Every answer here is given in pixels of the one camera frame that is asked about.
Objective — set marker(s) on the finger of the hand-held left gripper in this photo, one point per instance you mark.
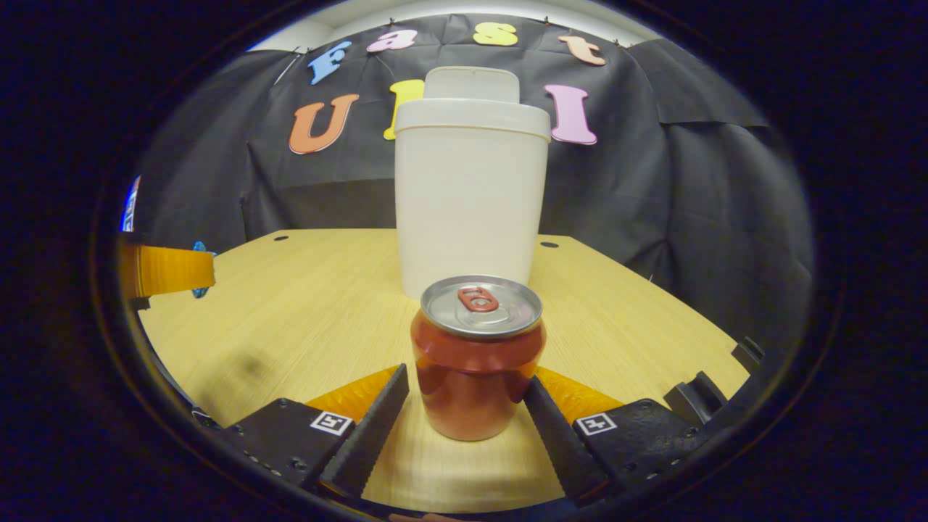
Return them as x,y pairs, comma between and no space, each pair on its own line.
167,270

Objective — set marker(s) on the black backdrop cloth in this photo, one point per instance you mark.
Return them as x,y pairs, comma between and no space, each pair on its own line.
689,217

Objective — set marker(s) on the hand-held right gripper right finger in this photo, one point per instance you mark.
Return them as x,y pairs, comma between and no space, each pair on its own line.
558,442

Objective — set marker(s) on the computer monitor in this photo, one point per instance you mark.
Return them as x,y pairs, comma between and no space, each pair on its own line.
130,206

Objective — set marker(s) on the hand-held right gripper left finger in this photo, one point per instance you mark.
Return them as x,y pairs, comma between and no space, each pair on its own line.
370,435

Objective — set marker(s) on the red pop can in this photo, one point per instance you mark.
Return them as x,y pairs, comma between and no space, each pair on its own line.
471,377

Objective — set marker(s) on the wooden desktop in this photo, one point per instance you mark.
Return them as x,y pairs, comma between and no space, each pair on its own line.
304,312

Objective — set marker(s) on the white desktop garbage bin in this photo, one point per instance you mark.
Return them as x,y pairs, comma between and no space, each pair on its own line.
467,203

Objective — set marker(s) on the blue paper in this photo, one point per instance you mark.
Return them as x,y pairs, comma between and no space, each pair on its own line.
199,247

